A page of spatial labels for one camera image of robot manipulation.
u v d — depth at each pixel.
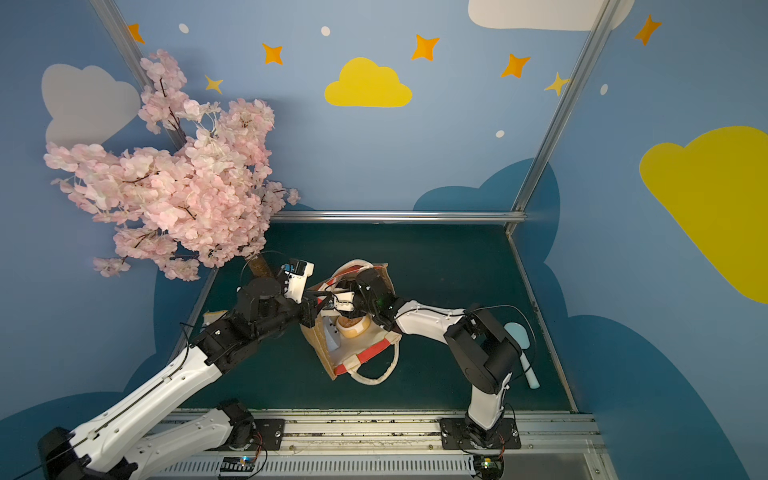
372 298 0.69
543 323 1.01
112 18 0.69
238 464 0.73
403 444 0.74
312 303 0.62
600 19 0.71
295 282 0.62
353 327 0.87
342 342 0.87
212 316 0.95
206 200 0.56
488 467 0.73
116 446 0.40
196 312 1.01
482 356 0.48
